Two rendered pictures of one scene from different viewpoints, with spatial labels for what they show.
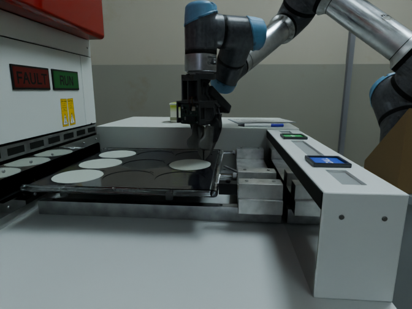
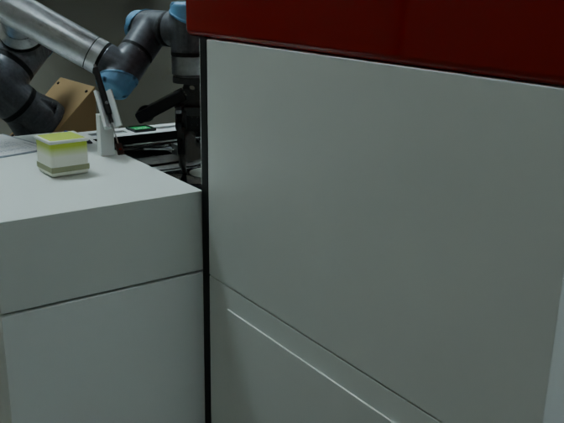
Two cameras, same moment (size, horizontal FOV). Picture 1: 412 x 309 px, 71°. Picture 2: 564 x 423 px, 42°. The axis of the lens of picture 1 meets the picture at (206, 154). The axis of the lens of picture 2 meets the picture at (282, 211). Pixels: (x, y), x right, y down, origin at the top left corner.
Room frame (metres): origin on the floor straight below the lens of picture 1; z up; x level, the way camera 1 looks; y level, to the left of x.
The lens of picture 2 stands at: (1.60, 1.37, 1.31)
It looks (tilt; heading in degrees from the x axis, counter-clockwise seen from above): 17 degrees down; 230
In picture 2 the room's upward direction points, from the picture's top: 1 degrees clockwise
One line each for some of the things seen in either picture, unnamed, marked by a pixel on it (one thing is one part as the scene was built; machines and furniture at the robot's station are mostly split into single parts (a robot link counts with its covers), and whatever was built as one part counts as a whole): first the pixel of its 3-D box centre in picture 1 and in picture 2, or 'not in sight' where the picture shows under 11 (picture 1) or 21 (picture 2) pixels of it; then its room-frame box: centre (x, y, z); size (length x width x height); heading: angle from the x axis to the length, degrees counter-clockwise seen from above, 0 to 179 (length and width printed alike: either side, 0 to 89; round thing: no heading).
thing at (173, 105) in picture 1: (181, 112); (62, 154); (1.04, 0.09, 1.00); 0.07 x 0.07 x 0.07; 89
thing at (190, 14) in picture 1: (202, 29); (187, 28); (0.72, 0.01, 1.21); 0.09 x 0.08 x 0.11; 106
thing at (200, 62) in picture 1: (202, 65); (189, 66); (0.71, 0.01, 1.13); 0.08 x 0.08 x 0.05
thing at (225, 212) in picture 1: (156, 209); not in sight; (0.56, 0.10, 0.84); 0.50 x 0.02 x 0.03; 85
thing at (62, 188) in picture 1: (116, 190); not in sight; (0.50, 0.16, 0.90); 0.37 x 0.01 x 0.01; 85
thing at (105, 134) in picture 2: not in sight; (107, 123); (0.92, 0.02, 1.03); 0.06 x 0.04 x 0.13; 85
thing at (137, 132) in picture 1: (200, 141); (45, 202); (1.06, 0.02, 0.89); 0.62 x 0.35 x 0.14; 85
